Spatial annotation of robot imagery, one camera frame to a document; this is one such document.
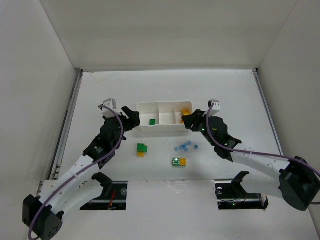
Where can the green yellow lego piece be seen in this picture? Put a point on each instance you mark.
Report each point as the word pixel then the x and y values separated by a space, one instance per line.
pixel 152 122

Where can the green yellow lego block pair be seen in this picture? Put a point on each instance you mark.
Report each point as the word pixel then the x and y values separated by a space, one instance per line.
pixel 179 162

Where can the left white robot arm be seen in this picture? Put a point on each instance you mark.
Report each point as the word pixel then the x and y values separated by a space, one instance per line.
pixel 43 214

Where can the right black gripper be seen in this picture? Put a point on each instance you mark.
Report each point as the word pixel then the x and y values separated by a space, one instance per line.
pixel 196 121

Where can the green and yellow lego stack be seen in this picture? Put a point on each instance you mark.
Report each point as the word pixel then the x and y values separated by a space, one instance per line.
pixel 141 150

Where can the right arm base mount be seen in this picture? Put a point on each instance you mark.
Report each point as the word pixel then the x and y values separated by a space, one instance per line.
pixel 231 195

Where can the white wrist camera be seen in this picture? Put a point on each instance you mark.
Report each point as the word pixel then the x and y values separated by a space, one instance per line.
pixel 107 104
pixel 214 106

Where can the light blue lego pile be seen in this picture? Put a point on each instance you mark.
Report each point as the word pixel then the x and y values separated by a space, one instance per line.
pixel 186 146

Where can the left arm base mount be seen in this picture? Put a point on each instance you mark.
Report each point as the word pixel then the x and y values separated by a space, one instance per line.
pixel 114 199

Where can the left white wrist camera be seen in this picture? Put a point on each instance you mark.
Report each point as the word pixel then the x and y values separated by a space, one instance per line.
pixel 107 104

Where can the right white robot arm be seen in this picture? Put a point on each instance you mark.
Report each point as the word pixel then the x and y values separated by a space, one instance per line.
pixel 295 181

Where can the yellow lego piece with flower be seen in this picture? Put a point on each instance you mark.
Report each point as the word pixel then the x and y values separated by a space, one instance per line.
pixel 184 112

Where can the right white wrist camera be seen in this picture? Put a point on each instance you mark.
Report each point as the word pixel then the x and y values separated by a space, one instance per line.
pixel 214 106

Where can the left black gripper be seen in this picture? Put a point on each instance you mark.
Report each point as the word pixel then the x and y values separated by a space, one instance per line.
pixel 125 120

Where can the white three-compartment tray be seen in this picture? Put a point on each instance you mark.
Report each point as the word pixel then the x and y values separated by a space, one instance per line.
pixel 167 115

